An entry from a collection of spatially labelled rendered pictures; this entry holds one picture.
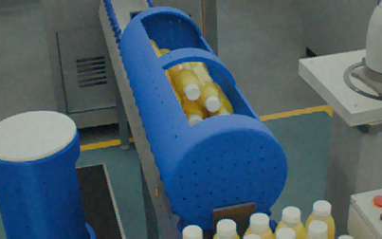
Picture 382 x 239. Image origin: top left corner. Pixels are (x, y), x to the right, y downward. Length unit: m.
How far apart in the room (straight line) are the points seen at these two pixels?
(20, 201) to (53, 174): 0.13
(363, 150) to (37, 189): 1.01
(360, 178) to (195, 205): 0.76
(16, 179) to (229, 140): 0.66
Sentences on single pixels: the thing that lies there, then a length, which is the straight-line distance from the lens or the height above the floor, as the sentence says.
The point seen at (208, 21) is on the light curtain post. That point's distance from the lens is 2.74.
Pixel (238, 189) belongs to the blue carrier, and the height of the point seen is 1.07.
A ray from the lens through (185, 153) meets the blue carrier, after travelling 1.29.
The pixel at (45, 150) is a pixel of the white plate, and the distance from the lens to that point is 1.67.
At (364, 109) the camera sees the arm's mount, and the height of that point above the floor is 1.04.
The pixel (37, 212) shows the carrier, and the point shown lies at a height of 0.85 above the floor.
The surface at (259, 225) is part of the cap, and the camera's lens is 1.24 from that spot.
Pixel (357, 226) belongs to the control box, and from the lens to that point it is 1.33.
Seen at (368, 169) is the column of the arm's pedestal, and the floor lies 0.81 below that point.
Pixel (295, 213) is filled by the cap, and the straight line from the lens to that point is 1.27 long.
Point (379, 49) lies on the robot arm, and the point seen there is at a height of 1.19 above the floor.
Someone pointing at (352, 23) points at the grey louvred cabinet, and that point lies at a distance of 4.01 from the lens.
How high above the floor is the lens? 1.88
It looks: 29 degrees down
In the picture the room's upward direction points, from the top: 2 degrees counter-clockwise
